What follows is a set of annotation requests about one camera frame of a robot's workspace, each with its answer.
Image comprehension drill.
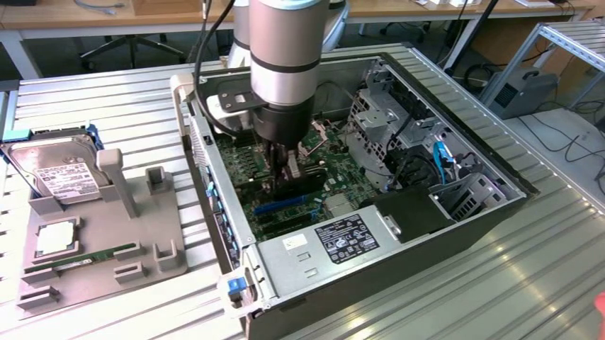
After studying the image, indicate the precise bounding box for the grey machine box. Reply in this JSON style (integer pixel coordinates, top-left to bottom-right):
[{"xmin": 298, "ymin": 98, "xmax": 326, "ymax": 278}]
[{"xmin": 481, "ymin": 69, "xmax": 560, "ymax": 120}]

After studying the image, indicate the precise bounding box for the silver power supply unit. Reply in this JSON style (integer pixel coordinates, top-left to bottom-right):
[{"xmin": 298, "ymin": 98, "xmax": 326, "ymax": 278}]
[{"xmin": 254, "ymin": 211, "xmax": 409, "ymax": 298}]

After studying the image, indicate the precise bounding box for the blue expansion slot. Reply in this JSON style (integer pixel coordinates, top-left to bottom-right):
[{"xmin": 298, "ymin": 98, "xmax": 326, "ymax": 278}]
[{"xmin": 254, "ymin": 193, "xmax": 316, "ymax": 216}]

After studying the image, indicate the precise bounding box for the silver hard disk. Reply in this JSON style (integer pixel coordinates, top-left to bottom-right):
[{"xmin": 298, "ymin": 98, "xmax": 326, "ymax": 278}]
[{"xmin": 0, "ymin": 136, "xmax": 109, "ymax": 207}]

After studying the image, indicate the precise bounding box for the open black PC case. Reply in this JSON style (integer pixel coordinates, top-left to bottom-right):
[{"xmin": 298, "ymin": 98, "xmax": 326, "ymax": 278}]
[{"xmin": 169, "ymin": 51, "xmax": 541, "ymax": 340}]

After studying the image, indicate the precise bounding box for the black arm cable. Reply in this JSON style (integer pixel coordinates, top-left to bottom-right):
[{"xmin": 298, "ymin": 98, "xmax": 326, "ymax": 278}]
[{"xmin": 191, "ymin": 0, "xmax": 252, "ymax": 138}]

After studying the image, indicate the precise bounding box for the metal socket cover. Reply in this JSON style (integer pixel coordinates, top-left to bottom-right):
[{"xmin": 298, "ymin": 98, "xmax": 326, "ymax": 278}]
[{"xmin": 298, "ymin": 119, "xmax": 332, "ymax": 157}]

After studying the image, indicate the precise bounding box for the silver finned heatsink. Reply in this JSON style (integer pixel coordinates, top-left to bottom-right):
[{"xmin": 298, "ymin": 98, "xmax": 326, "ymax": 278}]
[{"xmin": 324, "ymin": 196, "xmax": 354, "ymax": 217}]

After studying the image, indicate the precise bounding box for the grey perforated disk bay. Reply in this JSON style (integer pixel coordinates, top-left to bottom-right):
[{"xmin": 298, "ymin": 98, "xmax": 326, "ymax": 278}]
[{"xmin": 429, "ymin": 172, "xmax": 511, "ymax": 223}]

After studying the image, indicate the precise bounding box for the brown box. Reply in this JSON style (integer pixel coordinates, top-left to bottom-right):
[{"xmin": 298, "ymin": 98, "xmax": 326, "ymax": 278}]
[{"xmin": 131, "ymin": 0, "xmax": 201, "ymax": 17}]

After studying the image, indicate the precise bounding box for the black disk connector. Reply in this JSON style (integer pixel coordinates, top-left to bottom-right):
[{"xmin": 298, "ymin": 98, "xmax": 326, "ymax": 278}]
[{"xmin": 385, "ymin": 147, "xmax": 436, "ymax": 188}]

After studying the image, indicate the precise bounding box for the black plastic shroud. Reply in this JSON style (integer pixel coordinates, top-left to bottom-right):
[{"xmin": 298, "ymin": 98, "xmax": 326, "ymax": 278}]
[{"xmin": 358, "ymin": 186, "xmax": 459, "ymax": 244}]

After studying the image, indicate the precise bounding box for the aluminium profile frame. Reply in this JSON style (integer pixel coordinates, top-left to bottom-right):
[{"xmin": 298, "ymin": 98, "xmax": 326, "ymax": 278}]
[{"xmin": 481, "ymin": 19, "xmax": 605, "ymax": 111}]

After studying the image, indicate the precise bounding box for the long black expansion slot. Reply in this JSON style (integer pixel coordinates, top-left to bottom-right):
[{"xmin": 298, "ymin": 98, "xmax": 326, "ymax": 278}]
[
  {"xmin": 261, "ymin": 213, "xmax": 314, "ymax": 233},
  {"xmin": 264, "ymin": 222, "xmax": 320, "ymax": 239}
]

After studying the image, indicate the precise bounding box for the green motherboard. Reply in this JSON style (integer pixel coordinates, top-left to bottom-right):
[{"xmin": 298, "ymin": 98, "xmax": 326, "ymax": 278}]
[{"xmin": 217, "ymin": 118, "xmax": 381, "ymax": 242}]

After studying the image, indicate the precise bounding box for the grey parts rack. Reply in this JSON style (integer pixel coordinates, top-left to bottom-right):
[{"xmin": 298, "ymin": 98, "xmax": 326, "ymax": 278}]
[{"xmin": 14, "ymin": 148, "xmax": 190, "ymax": 322}]

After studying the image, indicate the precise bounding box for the hard drive with blue caddy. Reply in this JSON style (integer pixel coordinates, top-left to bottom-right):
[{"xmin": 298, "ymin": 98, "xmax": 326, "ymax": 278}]
[{"xmin": 0, "ymin": 120, "xmax": 106, "ymax": 167}]

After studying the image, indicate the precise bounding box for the silver CPU chip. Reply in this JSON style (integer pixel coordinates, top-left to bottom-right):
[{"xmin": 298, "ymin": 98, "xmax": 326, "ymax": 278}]
[{"xmin": 35, "ymin": 222, "xmax": 81, "ymax": 256}]

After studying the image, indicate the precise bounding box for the silver disk bay cage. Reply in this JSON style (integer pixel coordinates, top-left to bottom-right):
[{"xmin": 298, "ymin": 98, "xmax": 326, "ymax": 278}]
[{"xmin": 348, "ymin": 87, "xmax": 447, "ymax": 188}]

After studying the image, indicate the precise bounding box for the black camera bracket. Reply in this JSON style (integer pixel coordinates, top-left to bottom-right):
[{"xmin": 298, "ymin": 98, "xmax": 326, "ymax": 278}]
[{"xmin": 217, "ymin": 89, "xmax": 270, "ymax": 114}]

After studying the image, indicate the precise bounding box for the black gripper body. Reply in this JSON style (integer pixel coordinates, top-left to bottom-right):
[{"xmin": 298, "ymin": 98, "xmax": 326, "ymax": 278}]
[{"xmin": 254, "ymin": 94, "xmax": 317, "ymax": 149}]

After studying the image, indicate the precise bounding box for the black slanted pole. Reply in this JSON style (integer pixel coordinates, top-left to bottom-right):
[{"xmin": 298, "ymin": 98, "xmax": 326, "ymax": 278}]
[{"xmin": 443, "ymin": 0, "xmax": 501, "ymax": 74}]

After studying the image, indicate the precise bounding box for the light blue cable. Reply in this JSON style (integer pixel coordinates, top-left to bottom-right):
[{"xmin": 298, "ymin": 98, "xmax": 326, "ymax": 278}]
[{"xmin": 74, "ymin": 0, "xmax": 129, "ymax": 16}]

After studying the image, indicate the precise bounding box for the blue wire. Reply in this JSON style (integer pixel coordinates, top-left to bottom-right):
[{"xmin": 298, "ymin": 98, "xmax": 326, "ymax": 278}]
[{"xmin": 432, "ymin": 140, "xmax": 459, "ymax": 188}]

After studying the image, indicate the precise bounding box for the black office chair base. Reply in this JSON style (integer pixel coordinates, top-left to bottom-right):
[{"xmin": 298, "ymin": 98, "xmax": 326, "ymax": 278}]
[
  {"xmin": 358, "ymin": 21, "xmax": 432, "ymax": 45},
  {"xmin": 78, "ymin": 33, "xmax": 186, "ymax": 72}
]

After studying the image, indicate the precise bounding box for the blue case latch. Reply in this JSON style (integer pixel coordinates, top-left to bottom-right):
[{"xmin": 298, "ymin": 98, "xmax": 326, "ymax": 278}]
[{"xmin": 225, "ymin": 278, "xmax": 248, "ymax": 297}]

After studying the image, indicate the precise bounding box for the green RAM stick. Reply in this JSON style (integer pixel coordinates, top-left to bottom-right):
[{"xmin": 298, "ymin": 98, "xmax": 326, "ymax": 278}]
[{"xmin": 23, "ymin": 244, "xmax": 138, "ymax": 274}]

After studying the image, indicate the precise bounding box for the black rating label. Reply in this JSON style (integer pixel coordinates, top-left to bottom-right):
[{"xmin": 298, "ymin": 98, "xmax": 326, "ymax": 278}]
[{"xmin": 314, "ymin": 214, "xmax": 382, "ymax": 266}]

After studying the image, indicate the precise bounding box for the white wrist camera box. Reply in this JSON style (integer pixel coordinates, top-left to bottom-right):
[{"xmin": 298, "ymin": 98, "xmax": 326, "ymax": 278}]
[{"xmin": 206, "ymin": 93, "xmax": 260, "ymax": 136}]

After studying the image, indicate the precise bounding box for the graphics card with metal bracket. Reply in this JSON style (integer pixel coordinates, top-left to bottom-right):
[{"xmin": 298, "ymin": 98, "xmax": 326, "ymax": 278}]
[{"xmin": 236, "ymin": 169, "xmax": 329, "ymax": 203}]

